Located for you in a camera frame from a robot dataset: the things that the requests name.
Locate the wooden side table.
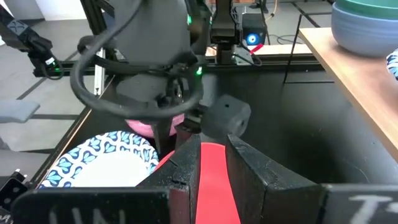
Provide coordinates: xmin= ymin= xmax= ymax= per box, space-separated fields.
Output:
xmin=298 ymin=27 xmax=398 ymax=163

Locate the grey padded seat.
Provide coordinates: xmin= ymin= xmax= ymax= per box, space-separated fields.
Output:
xmin=0 ymin=99 xmax=41 ymax=124

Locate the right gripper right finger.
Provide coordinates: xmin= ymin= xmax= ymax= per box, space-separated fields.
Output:
xmin=224 ymin=133 xmax=325 ymax=224

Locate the black box with blue light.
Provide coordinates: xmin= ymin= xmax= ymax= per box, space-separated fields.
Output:
xmin=241 ymin=13 xmax=269 ymax=48

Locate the black floor cable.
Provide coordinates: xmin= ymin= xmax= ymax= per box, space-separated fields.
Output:
xmin=266 ymin=33 xmax=301 ymax=46

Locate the black clamp with green light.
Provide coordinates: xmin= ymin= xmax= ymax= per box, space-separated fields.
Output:
xmin=0 ymin=6 xmax=65 ymax=81

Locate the red plastic bowl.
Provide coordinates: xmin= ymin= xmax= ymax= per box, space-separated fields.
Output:
xmin=154 ymin=142 xmax=242 ymax=224

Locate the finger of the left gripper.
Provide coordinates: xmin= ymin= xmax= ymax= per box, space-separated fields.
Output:
xmin=153 ymin=119 xmax=174 ymax=156

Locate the thin black shelf leg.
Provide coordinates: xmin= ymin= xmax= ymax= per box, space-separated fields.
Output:
xmin=282 ymin=13 xmax=303 ymax=85

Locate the black metal bracket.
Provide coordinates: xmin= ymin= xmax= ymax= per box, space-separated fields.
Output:
xmin=0 ymin=169 xmax=29 ymax=213

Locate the blue ribbed bowl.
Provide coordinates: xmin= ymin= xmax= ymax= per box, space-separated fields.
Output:
xmin=330 ymin=2 xmax=398 ymax=58

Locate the silver aluminium frame post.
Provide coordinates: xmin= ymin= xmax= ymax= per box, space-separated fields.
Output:
xmin=94 ymin=49 xmax=107 ymax=96

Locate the pink plastic bowl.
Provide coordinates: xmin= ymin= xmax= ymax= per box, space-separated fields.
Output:
xmin=124 ymin=113 xmax=186 ymax=139

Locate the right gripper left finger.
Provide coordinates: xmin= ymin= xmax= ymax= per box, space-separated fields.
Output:
xmin=136 ymin=133 xmax=201 ymax=224

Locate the small red item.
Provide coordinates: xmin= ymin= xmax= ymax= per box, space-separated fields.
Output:
xmin=249 ymin=43 xmax=264 ymax=55

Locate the large blue-patterned paper bowl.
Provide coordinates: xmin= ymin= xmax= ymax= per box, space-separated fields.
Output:
xmin=39 ymin=130 xmax=160 ymax=189

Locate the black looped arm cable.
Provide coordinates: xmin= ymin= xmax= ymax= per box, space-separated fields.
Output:
xmin=69 ymin=0 xmax=205 ymax=121

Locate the green bowl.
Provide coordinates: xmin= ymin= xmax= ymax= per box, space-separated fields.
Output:
xmin=334 ymin=0 xmax=398 ymax=21

